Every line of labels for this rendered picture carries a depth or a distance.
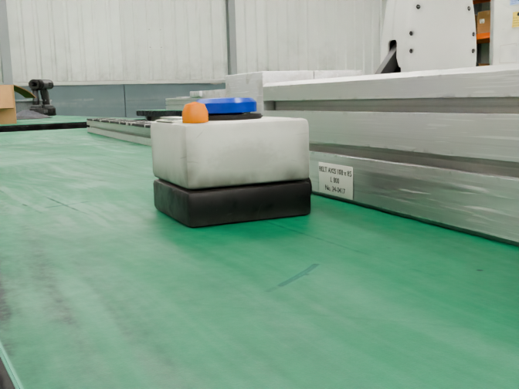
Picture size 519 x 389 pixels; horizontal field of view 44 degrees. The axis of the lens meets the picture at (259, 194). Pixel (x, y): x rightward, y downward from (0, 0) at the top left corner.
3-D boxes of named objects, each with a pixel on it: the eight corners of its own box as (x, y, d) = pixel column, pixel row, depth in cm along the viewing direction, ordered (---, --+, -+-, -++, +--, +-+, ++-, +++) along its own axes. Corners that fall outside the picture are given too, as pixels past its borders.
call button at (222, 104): (186, 129, 42) (184, 98, 42) (242, 126, 44) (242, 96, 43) (206, 131, 38) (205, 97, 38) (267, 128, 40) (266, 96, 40)
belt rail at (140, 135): (87, 131, 162) (86, 120, 162) (103, 130, 164) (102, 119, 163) (218, 161, 75) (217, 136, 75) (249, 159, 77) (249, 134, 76)
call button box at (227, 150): (153, 208, 44) (148, 116, 43) (281, 196, 48) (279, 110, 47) (188, 229, 37) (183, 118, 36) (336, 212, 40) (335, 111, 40)
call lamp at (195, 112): (179, 123, 37) (178, 102, 37) (203, 121, 38) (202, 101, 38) (187, 123, 36) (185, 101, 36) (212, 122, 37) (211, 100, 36)
